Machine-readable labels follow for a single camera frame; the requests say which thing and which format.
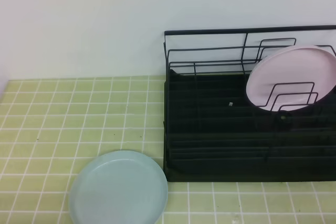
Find light blue round plate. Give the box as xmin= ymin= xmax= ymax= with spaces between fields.
xmin=69 ymin=151 xmax=168 ymax=223

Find pink round plate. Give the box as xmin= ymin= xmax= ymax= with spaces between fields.
xmin=246 ymin=46 xmax=335 ymax=112

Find black wire dish rack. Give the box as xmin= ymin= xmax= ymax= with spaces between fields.
xmin=163 ymin=25 xmax=335 ymax=182

